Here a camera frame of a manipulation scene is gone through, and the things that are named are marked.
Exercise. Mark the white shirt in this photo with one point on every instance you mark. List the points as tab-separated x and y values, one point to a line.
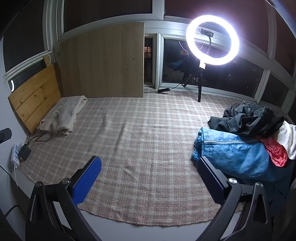
288	139

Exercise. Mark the blue jeans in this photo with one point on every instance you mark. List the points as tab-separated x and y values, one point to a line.
235	155

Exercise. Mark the folded cream garment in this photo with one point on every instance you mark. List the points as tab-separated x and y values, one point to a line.
62	113

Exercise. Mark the black charger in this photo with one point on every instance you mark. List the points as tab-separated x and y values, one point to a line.
25	152

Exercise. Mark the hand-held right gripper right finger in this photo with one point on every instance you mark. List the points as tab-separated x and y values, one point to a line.
209	180

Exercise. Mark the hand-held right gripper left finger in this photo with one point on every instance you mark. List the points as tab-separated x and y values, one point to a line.
87	178

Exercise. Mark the white power strip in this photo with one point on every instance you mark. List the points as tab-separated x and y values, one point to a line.
15	156

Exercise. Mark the coral red garment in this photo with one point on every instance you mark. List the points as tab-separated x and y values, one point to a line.
275	153

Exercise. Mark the black phone holder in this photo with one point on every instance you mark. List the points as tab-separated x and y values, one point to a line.
207	32

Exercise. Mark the large plywood board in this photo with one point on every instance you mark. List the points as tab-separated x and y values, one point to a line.
101	62

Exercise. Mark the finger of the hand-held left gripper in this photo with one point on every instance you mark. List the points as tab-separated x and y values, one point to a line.
5	134

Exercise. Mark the dark navy cloth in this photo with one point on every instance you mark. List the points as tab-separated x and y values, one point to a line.
279	192

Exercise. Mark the dark grey garment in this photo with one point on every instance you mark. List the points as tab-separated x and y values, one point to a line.
245	122

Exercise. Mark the pine plank board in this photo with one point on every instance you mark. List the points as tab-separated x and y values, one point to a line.
37	97

